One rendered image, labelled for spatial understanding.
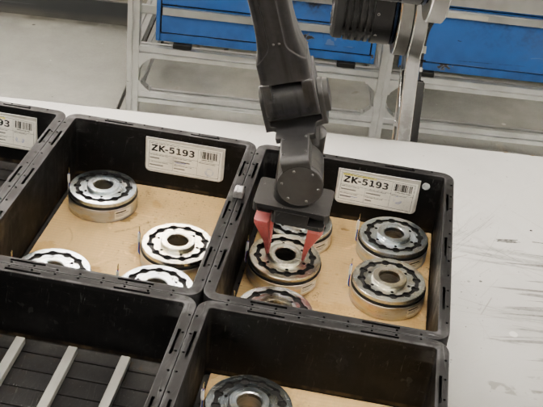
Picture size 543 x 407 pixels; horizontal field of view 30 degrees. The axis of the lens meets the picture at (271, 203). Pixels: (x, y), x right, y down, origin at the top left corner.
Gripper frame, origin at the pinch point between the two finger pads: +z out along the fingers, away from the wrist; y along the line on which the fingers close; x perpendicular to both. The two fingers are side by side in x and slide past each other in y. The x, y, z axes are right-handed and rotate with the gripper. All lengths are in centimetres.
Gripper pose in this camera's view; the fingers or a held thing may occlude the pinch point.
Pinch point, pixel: (286, 249)
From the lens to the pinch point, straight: 140.9
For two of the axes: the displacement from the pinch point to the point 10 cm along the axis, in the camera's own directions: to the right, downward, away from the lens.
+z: -1.1, 8.1, 5.7
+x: 1.8, -5.5, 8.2
